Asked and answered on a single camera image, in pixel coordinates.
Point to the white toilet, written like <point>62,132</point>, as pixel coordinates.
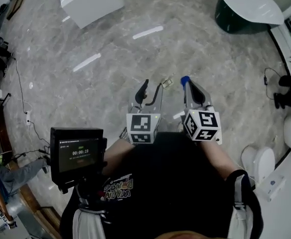
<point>262,163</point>

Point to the blue cloth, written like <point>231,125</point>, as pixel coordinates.
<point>185,80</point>

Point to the person's left forearm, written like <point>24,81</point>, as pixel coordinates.
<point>118,155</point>

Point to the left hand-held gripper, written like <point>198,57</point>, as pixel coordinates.
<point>141,123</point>

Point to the silver wrist band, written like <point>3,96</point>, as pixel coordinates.
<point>125,134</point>

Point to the black chest monitor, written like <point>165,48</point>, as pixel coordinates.
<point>78,153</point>

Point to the brown wooden platform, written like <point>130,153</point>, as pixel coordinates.
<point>16,5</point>

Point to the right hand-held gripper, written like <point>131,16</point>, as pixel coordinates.
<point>205,126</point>

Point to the person's right forearm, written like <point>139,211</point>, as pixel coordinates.
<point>217,158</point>

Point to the person's black t-shirt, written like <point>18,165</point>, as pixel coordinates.
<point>175,183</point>

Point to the green white bathtub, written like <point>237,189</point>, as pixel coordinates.
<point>250,6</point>

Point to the white box with blue logo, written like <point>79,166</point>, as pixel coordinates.
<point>272,185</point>

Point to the white power strip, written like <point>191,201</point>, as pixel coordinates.
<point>28,118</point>

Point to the white block island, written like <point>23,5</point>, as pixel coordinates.
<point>93,4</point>

